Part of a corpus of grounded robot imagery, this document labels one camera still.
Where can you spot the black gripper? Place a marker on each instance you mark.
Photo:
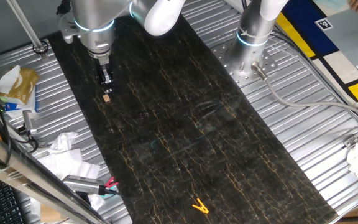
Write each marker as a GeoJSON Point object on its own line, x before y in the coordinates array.
{"type": "Point", "coordinates": [101, 74]}

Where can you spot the tiny wooden cube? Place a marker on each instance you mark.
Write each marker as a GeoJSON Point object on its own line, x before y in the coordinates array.
{"type": "Point", "coordinates": [106, 98]}

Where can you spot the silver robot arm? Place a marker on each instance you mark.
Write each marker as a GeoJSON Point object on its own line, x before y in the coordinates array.
{"type": "Point", "coordinates": [95, 18]}

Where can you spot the crumpled white tissue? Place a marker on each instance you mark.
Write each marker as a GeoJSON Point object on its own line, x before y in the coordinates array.
{"type": "Point", "coordinates": [62, 141]}

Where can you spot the yellow tissue pack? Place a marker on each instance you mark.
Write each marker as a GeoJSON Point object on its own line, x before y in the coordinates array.
{"type": "Point", "coordinates": [23, 85]}

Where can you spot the flat white tissue sheet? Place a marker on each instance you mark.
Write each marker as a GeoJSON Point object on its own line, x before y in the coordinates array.
{"type": "Point", "coordinates": [67, 165]}

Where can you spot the black marble pattern mat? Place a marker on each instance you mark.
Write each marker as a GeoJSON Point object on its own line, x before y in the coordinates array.
{"type": "Point", "coordinates": [182, 140]}

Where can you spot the red clothespin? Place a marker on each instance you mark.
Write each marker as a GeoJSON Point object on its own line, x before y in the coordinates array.
{"type": "Point", "coordinates": [112, 181]}

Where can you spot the blue white box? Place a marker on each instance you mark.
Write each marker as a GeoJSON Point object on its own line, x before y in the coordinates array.
{"type": "Point", "coordinates": [14, 107]}

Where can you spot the green clothespin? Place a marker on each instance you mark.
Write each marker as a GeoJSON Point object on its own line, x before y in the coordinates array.
{"type": "Point", "coordinates": [115, 186]}

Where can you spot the aluminium pole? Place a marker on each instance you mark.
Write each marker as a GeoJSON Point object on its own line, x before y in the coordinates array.
{"type": "Point", "coordinates": [23, 25]}

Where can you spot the orange clothespin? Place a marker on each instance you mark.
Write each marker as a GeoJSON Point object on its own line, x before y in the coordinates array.
{"type": "Point", "coordinates": [201, 208]}

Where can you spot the colourful panel board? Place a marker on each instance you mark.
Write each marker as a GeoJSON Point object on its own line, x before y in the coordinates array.
{"type": "Point", "coordinates": [309, 28]}

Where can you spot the silver camera mount plate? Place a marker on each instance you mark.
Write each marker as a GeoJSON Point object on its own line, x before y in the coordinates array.
{"type": "Point", "coordinates": [66, 29]}

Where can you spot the silver box camera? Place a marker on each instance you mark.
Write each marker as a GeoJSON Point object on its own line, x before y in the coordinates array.
{"type": "Point", "coordinates": [30, 122]}

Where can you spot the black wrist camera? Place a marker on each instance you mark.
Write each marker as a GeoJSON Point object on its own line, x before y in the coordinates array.
{"type": "Point", "coordinates": [63, 7]}

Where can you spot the silver ribbed camera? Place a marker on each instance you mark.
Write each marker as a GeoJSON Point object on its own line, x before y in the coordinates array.
{"type": "Point", "coordinates": [82, 184]}

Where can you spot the aluminium frame beam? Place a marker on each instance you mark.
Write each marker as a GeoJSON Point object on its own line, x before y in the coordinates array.
{"type": "Point", "coordinates": [26, 179]}

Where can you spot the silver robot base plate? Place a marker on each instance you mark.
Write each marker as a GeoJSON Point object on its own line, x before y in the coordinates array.
{"type": "Point", "coordinates": [269, 63]}

